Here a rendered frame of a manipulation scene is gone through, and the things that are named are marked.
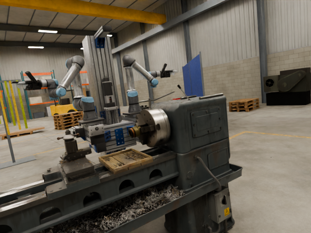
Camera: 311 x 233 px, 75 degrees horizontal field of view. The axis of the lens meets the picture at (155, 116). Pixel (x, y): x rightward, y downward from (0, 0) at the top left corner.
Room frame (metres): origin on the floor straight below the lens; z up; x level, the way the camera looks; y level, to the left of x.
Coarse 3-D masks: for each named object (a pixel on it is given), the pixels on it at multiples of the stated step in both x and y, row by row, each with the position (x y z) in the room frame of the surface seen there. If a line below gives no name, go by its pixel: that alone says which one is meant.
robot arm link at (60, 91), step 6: (72, 60) 2.04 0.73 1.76; (78, 60) 2.00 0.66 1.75; (72, 66) 1.97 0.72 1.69; (78, 66) 1.98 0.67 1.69; (72, 72) 1.94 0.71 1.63; (66, 78) 1.89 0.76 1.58; (72, 78) 1.93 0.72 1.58; (60, 84) 1.86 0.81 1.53; (66, 84) 1.87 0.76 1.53; (54, 90) 1.85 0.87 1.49; (60, 90) 1.80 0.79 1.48; (60, 96) 1.83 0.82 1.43
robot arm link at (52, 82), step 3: (48, 81) 1.88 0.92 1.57; (51, 81) 1.90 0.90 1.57; (54, 81) 1.92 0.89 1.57; (57, 81) 1.94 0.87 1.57; (48, 84) 1.88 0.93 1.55; (51, 84) 1.90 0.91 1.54; (54, 84) 1.92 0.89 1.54; (57, 84) 1.94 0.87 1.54; (48, 87) 1.90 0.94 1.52; (51, 87) 1.90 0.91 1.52
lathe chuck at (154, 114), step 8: (144, 112) 1.62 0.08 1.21; (152, 112) 1.55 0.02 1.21; (160, 112) 1.57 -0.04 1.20; (144, 120) 1.63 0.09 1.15; (152, 120) 1.52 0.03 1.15; (160, 120) 1.52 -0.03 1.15; (160, 128) 1.50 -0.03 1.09; (152, 136) 1.55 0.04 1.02; (160, 136) 1.50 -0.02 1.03; (152, 144) 1.56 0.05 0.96; (160, 144) 1.57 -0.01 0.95
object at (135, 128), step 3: (135, 126) 1.56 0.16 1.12; (138, 126) 1.58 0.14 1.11; (129, 129) 1.54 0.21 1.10; (132, 129) 1.53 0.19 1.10; (135, 129) 1.53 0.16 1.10; (138, 129) 1.53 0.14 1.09; (129, 132) 1.56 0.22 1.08; (132, 132) 1.51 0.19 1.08; (135, 132) 1.52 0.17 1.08; (138, 132) 1.53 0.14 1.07; (129, 135) 1.56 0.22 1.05; (132, 135) 1.51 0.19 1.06; (135, 135) 1.53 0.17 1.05; (138, 135) 1.54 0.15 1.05
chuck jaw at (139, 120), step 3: (138, 114) 1.67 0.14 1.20; (138, 117) 1.64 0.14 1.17; (141, 117) 1.65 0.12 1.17; (138, 120) 1.62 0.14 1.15; (141, 120) 1.63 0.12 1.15; (135, 123) 1.60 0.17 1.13; (138, 123) 1.60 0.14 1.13; (141, 123) 1.61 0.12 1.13; (144, 123) 1.62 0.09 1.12; (141, 126) 1.62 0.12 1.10
